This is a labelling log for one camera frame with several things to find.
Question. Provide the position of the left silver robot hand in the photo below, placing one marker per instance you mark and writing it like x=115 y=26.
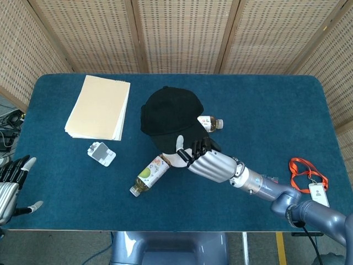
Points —
x=8 y=193

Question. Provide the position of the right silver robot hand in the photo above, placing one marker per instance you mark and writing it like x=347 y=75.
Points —
x=212 y=165

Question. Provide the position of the black baseball cap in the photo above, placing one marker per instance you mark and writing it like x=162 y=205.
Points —
x=168 y=110

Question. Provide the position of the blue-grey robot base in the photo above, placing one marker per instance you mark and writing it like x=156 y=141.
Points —
x=165 y=248

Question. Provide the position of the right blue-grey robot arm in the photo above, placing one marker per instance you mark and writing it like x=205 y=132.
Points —
x=264 y=187

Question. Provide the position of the white foam mannequin head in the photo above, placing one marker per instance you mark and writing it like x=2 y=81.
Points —
x=176 y=160

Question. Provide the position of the amber tea bottle white cap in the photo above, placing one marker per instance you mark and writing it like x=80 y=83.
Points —
x=211 y=122

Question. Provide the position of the apple label tea bottle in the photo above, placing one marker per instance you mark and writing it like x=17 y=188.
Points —
x=150 y=174

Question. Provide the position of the blue felt table cover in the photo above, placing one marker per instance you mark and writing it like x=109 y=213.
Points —
x=248 y=110

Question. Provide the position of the white table leg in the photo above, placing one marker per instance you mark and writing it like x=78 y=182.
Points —
x=245 y=248

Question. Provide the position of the white ID badge card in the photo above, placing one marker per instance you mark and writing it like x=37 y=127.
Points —
x=318 y=194

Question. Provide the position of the stack of manila paper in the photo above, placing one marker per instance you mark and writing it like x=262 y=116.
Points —
x=99 y=107

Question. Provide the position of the woven folding screen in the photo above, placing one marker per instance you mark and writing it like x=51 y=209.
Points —
x=179 y=36

